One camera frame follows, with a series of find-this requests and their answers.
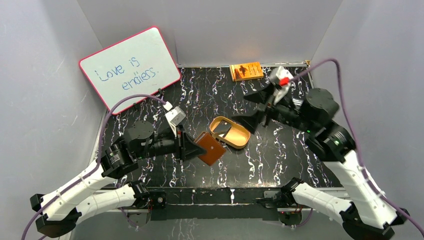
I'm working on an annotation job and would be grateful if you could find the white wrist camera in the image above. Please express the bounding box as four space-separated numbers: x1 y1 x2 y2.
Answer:
163 101 186 137
269 66 294 105

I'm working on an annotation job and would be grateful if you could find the orange book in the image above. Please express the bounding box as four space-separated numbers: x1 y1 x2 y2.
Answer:
229 62 264 82

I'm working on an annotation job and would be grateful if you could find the purple cable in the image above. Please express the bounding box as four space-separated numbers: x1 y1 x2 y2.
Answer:
21 94 173 240
288 58 424 240

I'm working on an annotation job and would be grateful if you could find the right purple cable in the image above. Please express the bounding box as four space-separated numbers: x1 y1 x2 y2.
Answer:
288 58 424 240

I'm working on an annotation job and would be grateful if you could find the pink framed whiteboard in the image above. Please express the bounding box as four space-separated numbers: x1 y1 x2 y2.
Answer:
78 26 181 115

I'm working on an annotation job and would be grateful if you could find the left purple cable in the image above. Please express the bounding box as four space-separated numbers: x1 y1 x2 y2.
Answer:
21 94 173 240

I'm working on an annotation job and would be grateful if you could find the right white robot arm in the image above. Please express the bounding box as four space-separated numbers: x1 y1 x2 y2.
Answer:
232 84 406 240

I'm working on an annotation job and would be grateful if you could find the aluminium rail frame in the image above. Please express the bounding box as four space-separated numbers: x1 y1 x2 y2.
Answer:
57 188 374 240

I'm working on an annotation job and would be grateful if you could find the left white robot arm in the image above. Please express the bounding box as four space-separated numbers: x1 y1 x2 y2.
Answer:
30 120 207 238

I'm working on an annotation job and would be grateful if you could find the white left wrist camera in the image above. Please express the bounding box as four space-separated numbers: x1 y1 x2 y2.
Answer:
163 101 186 137

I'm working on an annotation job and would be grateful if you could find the gold oval tin tray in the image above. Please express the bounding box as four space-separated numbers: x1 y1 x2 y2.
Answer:
209 116 251 150

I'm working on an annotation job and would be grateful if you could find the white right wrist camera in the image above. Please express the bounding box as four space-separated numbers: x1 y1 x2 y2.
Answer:
269 66 294 105

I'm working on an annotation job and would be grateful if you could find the brown leather card holder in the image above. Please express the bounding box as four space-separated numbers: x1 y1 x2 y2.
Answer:
194 131 226 167

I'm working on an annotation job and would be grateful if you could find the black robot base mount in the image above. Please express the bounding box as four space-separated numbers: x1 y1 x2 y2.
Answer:
124 187 312 228

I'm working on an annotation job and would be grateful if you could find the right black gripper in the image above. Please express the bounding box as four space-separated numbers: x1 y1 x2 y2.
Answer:
230 82 316 135

